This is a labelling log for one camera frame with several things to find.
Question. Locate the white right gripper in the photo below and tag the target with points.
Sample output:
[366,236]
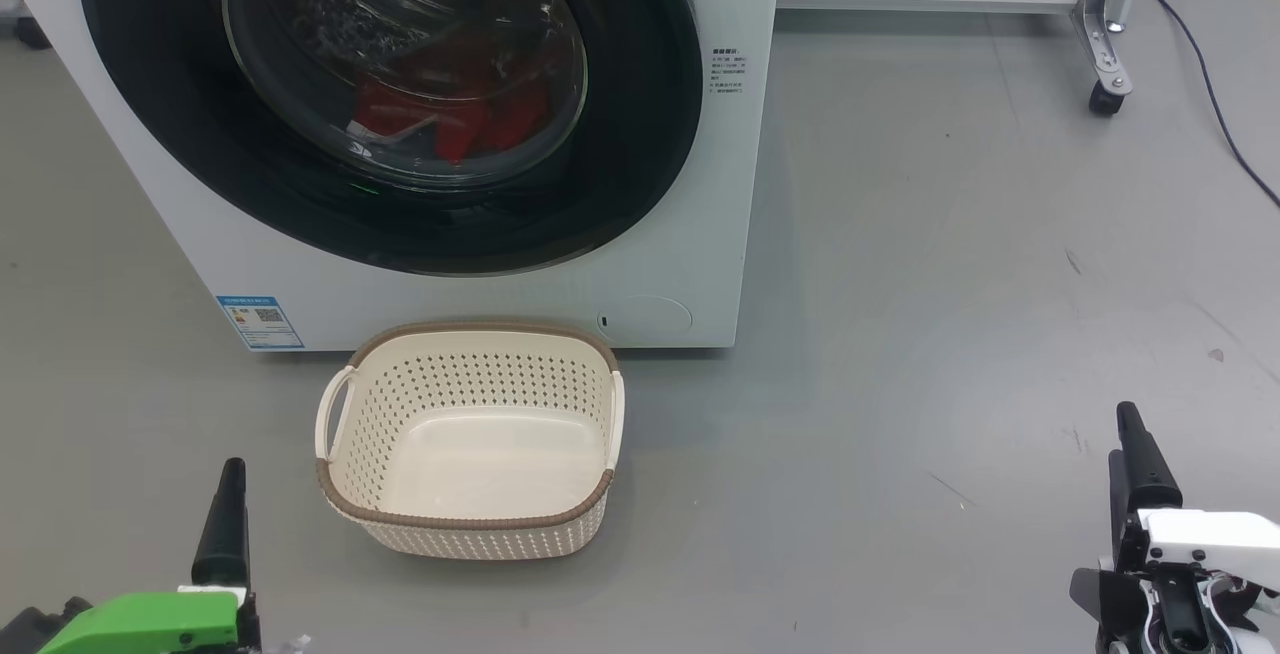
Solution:
[1210,539]

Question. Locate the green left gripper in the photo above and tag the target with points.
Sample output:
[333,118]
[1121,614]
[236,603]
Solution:
[150,624]

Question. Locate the red and white garment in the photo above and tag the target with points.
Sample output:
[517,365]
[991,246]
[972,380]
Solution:
[470,119]

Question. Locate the cream perforated laundry basket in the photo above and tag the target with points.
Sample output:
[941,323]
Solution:
[470,464]

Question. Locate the white front-load washing machine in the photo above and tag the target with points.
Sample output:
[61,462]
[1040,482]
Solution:
[480,299]

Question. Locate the blue energy label sticker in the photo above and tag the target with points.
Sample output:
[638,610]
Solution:
[260,324]

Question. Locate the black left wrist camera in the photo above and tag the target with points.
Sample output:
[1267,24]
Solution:
[40,629]

